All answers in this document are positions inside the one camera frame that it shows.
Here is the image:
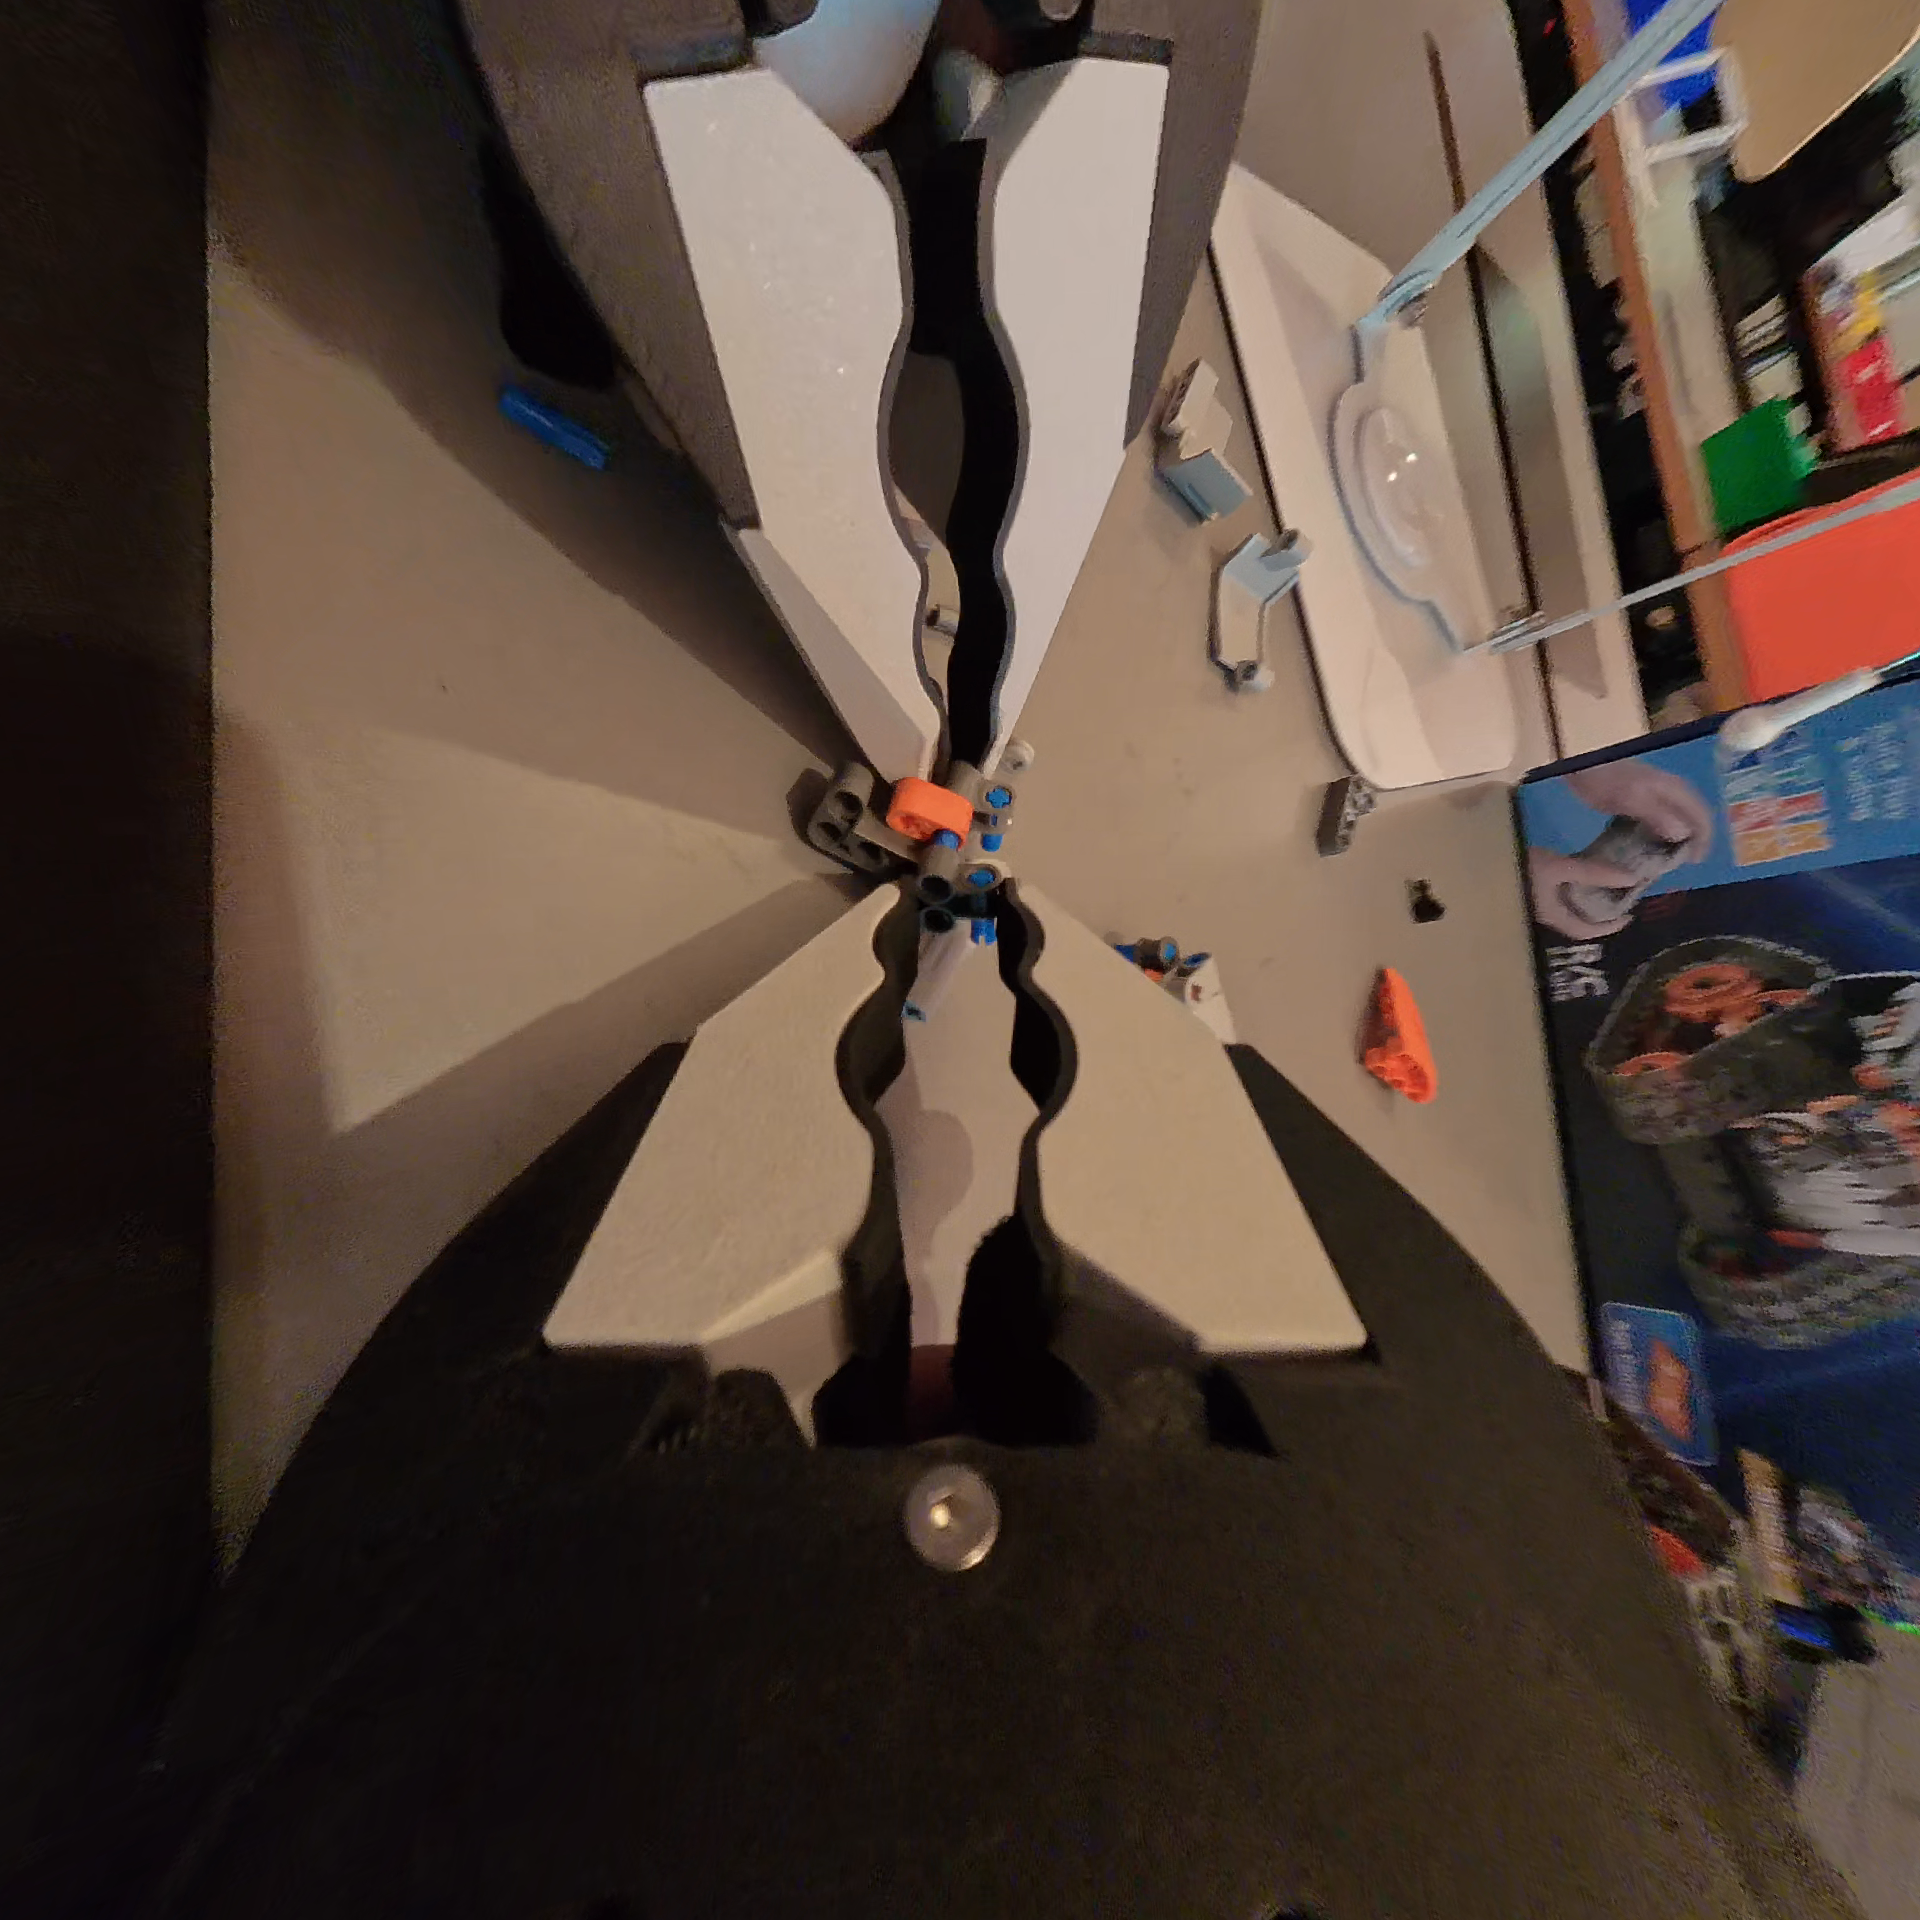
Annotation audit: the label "dark blue toy box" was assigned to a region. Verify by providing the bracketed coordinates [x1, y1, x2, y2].
[1510, 660, 1920, 1653]

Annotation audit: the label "orange storage bin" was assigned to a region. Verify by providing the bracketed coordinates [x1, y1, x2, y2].
[1721, 477, 1920, 712]

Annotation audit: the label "metal page holder wire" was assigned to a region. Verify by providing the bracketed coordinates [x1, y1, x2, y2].
[1721, 652, 1920, 755]

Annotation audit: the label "blue axle connector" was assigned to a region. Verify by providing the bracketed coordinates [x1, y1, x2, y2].
[498, 385, 613, 476]

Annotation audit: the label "orange wedge brick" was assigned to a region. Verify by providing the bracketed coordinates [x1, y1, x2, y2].
[1360, 968, 1441, 1107]

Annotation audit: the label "grey curved panel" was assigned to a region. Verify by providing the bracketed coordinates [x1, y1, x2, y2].
[1205, 525, 1317, 695]

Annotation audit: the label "grey panel assembly orange ends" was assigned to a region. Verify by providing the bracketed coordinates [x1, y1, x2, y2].
[1105, 933, 1240, 1048]

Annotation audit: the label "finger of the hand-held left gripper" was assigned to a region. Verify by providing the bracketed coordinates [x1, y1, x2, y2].
[641, 65, 958, 784]
[972, 59, 1174, 770]

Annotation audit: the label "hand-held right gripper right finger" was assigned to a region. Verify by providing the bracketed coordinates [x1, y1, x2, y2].
[991, 873, 1368, 1402]

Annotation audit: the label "grey blue angled panel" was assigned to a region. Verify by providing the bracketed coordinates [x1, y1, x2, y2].
[1152, 356, 1250, 522]

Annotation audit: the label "pale wooden book stand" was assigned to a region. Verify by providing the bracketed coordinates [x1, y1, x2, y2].
[1205, 0, 1920, 793]

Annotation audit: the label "orange grey connector assembly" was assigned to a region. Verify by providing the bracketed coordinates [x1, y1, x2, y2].
[881, 736, 1039, 873]

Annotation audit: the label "green plastic object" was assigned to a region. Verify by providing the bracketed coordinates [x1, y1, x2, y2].
[1698, 394, 1820, 530]

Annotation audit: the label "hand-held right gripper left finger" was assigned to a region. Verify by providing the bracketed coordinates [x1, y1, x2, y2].
[540, 880, 920, 1431]

